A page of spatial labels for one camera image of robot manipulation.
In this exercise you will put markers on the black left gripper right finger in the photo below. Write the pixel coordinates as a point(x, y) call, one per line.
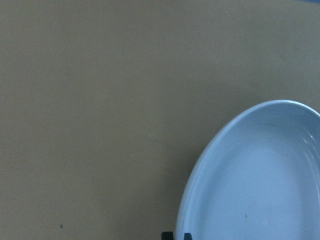
point(187, 236)

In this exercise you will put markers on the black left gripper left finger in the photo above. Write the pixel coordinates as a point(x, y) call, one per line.
point(167, 235)

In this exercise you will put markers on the blue plate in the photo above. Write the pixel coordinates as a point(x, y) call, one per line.
point(258, 179)

